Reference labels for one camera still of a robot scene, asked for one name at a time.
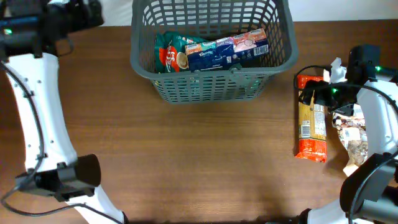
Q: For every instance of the grey plastic basket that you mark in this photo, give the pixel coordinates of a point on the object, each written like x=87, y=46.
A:
x=211, y=20

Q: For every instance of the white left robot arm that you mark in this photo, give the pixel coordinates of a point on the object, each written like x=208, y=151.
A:
x=30, y=31

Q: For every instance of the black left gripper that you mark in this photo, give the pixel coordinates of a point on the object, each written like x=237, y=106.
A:
x=84, y=21

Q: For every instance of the green coffee bag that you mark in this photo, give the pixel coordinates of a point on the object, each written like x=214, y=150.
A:
x=170, y=51

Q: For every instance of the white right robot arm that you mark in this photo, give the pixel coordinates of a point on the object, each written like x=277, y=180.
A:
x=365, y=195

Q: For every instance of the red spaghetti packet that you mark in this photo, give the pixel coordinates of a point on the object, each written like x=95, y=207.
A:
x=311, y=123

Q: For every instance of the beige brown snack bag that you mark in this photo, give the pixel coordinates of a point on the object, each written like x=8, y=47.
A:
x=352, y=134

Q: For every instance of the colourful tissue multipack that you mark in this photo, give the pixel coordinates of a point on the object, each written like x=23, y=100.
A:
x=225, y=52

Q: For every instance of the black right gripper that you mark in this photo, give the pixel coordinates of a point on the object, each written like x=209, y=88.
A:
x=319, y=97

